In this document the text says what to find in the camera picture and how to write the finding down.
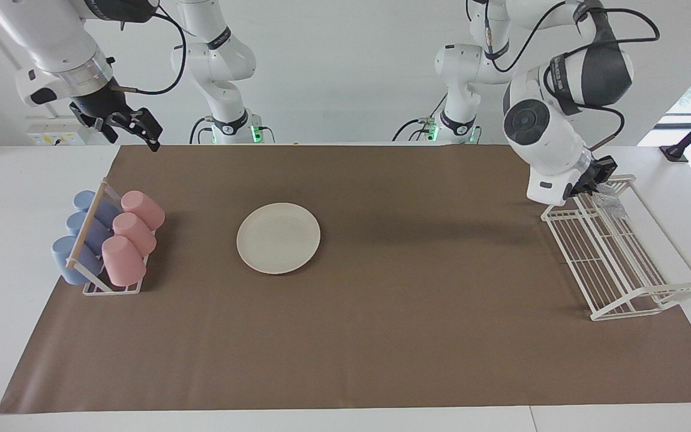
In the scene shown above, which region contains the white wall power outlet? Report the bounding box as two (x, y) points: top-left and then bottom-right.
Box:
(26, 116), (90, 146)

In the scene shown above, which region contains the clear plastic bag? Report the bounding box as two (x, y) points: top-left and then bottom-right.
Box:
(594, 183), (629, 218)

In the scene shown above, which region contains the black right base cable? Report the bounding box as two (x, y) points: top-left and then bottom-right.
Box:
(189, 116), (275, 145)

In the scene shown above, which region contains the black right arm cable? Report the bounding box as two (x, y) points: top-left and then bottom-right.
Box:
(112, 9), (189, 97)

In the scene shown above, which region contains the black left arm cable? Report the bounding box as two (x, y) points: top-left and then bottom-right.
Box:
(482, 0), (662, 151)

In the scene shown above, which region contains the brown table mat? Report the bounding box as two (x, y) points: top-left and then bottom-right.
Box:
(0, 144), (691, 415)

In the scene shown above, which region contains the cream round plate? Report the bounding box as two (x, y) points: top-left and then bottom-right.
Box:
(236, 203), (321, 275)

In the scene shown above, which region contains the white wire dish rack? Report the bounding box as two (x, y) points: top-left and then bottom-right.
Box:
(540, 175), (691, 322)

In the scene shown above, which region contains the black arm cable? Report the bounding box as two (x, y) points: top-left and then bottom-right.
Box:
(112, 9), (189, 97)
(482, 0), (662, 151)

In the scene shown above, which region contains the blue plastic cup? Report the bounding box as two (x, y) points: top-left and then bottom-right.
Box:
(66, 211), (112, 253)
(52, 236), (104, 286)
(73, 190), (120, 226)

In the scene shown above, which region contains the cup holder rack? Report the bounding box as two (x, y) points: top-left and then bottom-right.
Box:
(65, 178), (157, 296)

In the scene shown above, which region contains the black left base cable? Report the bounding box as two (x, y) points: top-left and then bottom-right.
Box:
(392, 93), (449, 143)

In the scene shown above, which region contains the pink plastic cup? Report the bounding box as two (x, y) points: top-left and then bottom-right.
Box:
(101, 235), (147, 287)
(121, 191), (166, 232)
(112, 212), (157, 257)

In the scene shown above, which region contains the black base cable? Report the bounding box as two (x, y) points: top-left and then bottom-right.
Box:
(189, 116), (275, 145)
(392, 93), (449, 143)

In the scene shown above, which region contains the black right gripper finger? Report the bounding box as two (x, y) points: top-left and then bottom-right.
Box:
(133, 108), (163, 152)
(85, 119), (119, 143)

